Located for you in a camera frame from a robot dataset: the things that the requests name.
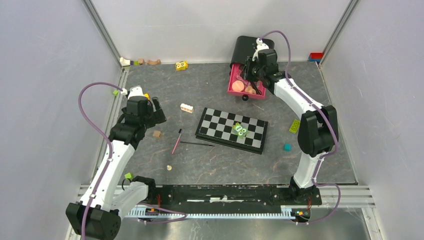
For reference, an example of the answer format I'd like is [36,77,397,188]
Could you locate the green lego brick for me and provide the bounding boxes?
[289,119,301,134]

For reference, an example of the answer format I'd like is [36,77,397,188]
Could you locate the white toy block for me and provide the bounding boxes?
[119,57,132,67]

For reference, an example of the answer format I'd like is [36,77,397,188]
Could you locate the round pink powder puff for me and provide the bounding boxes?
[231,80,245,92]

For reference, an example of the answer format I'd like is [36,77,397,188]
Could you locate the wooden arch block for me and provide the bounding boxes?
[146,59,162,65]

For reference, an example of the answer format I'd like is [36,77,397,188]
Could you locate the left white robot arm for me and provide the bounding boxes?
[65,85,167,240]

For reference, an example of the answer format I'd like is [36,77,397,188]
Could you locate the pink lip gloss wand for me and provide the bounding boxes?
[171,128,182,155]

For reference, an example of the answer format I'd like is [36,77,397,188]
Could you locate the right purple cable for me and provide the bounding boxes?
[259,30,342,225]

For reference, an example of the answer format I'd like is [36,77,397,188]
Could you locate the green owl toy block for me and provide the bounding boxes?
[232,122,249,138]

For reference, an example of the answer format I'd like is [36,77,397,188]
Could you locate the red blue blocks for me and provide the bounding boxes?
[308,52,324,63]

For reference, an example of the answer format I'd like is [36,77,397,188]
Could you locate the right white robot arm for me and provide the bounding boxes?
[242,38,339,204]

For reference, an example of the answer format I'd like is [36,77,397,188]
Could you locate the black drawer cabinet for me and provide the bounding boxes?
[229,35,257,70]

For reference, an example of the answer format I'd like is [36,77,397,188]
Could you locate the white lego brick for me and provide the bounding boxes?
[180,103,194,114]

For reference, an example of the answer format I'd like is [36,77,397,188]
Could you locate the teal cube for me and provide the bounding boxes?
[283,143,292,152]

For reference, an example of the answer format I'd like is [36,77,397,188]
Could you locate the brown wooden cube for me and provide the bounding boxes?
[152,130,162,139]

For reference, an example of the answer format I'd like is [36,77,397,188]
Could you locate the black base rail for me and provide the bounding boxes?
[145,184,323,215]

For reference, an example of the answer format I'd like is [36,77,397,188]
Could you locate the yellow toy block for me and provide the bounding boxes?
[175,61,189,71]

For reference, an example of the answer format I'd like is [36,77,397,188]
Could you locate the purple cable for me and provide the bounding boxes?
[78,82,188,240]
[259,30,342,225]

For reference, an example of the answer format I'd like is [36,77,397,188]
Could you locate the small green block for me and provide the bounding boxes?
[124,172,134,181]

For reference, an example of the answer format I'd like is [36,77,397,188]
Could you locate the black white chessboard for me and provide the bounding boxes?
[195,107,269,155]

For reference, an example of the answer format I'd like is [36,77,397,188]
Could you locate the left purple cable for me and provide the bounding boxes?
[78,82,188,240]

